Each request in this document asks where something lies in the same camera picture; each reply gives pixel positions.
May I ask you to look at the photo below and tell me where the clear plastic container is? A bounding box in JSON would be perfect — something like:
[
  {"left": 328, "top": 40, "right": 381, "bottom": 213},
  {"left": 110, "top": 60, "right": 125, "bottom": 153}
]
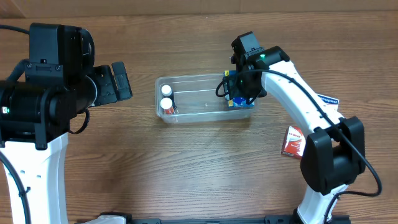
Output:
[{"left": 155, "top": 73, "right": 258, "bottom": 124}]

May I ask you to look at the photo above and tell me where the orange vitamin tube white cap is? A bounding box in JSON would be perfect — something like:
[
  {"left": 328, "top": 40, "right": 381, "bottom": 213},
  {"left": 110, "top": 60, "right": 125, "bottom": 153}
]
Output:
[{"left": 160, "top": 97, "right": 176, "bottom": 115}]

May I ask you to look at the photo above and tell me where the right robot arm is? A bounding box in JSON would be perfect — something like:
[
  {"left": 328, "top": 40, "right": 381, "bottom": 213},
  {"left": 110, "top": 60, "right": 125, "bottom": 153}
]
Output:
[{"left": 219, "top": 32, "right": 366, "bottom": 223}]

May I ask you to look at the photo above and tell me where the dark bottle white cap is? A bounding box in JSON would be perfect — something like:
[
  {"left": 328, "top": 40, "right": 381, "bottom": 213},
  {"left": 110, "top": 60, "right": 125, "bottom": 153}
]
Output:
[{"left": 160, "top": 85, "right": 174, "bottom": 102}]

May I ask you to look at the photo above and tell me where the white Hansaplast box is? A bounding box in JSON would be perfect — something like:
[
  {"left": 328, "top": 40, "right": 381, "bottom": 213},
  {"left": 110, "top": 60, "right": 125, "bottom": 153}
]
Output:
[{"left": 318, "top": 94, "right": 340, "bottom": 111}]

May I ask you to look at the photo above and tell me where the blue yellow VapoDrops box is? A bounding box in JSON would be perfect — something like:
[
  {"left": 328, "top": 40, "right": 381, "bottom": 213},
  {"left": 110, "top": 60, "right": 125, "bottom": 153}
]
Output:
[{"left": 223, "top": 70, "right": 255, "bottom": 109}]

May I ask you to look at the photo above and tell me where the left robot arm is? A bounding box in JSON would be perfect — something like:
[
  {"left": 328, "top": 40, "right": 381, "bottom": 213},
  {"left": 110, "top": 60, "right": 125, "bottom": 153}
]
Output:
[{"left": 1, "top": 23, "right": 132, "bottom": 223}]

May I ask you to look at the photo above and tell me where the red white small box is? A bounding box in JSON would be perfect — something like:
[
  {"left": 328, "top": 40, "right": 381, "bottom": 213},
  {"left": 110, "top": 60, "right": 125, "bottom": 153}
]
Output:
[{"left": 281, "top": 126, "right": 306, "bottom": 159}]

